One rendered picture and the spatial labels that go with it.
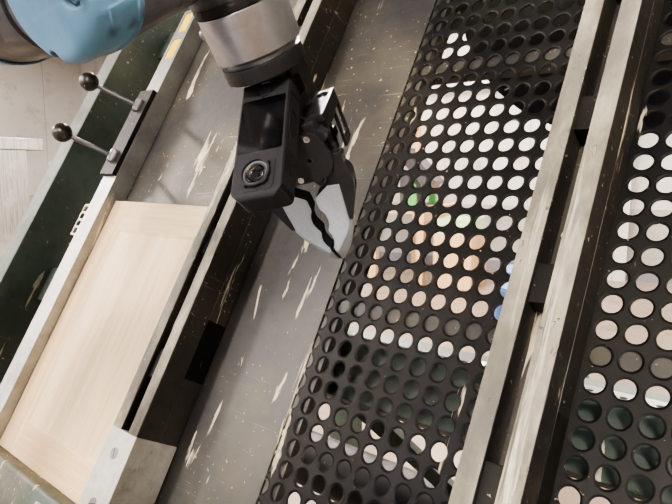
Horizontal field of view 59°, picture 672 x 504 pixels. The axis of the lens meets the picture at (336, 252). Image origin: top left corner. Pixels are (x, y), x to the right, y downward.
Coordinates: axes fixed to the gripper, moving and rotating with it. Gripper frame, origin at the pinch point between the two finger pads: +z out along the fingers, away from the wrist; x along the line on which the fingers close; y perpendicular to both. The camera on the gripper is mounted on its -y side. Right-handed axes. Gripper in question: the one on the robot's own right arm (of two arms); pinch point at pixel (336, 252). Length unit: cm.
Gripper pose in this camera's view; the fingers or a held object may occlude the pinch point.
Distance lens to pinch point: 58.9
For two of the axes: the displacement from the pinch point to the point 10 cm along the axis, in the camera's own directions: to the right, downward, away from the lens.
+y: 1.6, -6.1, 7.8
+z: 3.4, 7.7, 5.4
